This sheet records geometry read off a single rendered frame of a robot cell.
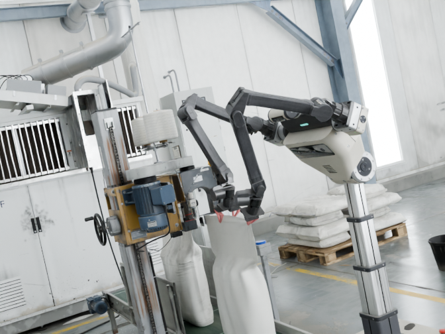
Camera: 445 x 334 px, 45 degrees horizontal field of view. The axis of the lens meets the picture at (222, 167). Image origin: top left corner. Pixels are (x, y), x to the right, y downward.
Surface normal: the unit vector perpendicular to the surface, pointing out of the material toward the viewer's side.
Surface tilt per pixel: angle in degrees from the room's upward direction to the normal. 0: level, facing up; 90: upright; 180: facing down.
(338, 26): 90
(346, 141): 90
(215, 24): 90
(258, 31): 90
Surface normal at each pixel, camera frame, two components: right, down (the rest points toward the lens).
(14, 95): 0.45, -0.04
